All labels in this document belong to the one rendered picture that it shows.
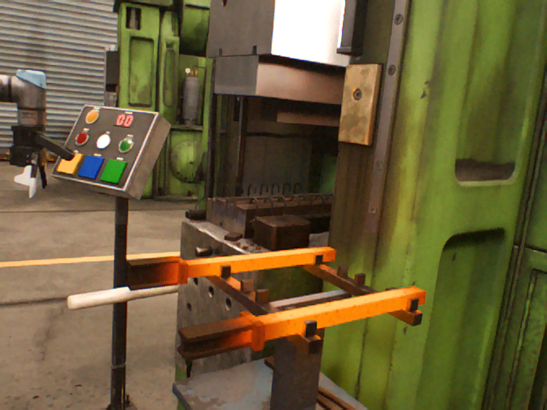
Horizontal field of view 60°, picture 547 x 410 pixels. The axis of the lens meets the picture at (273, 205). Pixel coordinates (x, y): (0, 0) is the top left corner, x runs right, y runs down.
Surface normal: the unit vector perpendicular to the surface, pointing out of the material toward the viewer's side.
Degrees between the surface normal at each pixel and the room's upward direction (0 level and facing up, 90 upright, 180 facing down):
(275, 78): 90
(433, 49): 90
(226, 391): 0
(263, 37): 90
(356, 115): 90
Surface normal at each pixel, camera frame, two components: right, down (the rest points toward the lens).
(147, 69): 0.35, 0.20
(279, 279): 0.60, 0.21
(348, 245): -0.80, 0.05
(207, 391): 0.09, -0.98
